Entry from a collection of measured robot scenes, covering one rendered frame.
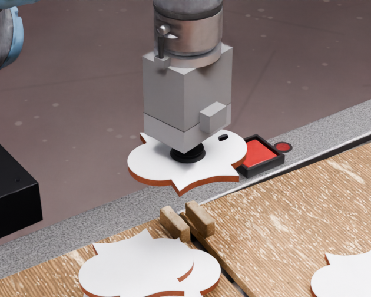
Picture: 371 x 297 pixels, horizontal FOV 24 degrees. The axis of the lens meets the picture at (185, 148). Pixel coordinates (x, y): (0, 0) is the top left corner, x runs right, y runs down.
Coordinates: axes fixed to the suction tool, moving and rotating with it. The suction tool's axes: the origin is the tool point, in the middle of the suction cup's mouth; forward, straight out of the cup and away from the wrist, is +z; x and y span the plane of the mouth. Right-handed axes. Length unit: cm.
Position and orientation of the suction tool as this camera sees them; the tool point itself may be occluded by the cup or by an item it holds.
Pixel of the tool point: (187, 161)
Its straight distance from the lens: 104.4
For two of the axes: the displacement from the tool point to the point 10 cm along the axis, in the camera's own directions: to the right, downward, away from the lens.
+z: 0.0, 8.2, 5.7
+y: 6.6, -4.3, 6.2
